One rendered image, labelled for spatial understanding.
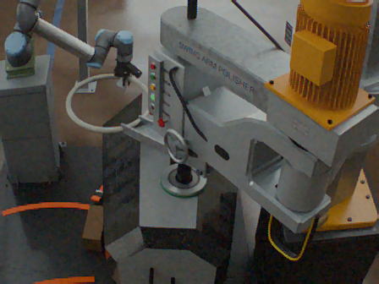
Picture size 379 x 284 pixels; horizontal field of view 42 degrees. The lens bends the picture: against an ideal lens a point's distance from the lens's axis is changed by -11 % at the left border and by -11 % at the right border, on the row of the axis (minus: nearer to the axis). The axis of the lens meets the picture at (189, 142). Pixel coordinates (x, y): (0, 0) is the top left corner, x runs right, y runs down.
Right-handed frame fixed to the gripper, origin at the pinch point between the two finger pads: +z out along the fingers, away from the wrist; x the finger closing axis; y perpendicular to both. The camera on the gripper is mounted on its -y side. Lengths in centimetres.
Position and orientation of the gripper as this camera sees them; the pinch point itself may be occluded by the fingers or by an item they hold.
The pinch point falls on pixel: (127, 87)
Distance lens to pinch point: 318.4
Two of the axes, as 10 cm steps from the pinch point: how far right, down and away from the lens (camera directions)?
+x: -3.6, 6.2, -7.0
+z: -0.7, 7.3, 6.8
